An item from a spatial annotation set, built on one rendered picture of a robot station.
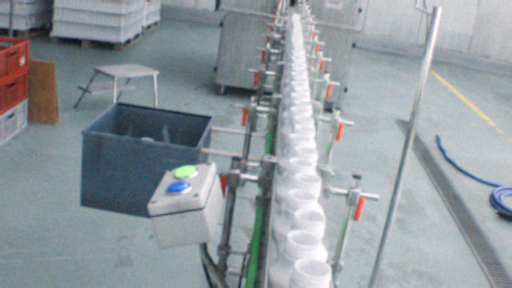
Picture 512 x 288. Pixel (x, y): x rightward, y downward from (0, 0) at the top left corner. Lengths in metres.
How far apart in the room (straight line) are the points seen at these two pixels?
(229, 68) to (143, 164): 4.29
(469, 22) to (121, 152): 10.54
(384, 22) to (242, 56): 5.97
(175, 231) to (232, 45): 4.94
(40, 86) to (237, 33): 2.15
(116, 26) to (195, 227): 6.79
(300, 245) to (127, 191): 0.99
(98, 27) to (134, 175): 6.14
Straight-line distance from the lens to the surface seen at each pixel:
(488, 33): 11.86
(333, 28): 5.61
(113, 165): 1.52
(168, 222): 0.79
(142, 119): 1.78
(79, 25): 7.66
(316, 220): 0.68
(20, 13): 8.10
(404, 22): 11.38
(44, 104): 4.49
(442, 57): 11.62
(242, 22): 5.65
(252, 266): 0.87
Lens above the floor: 1.44
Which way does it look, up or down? 19 degrees down
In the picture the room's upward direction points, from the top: 9 degrees clockwise
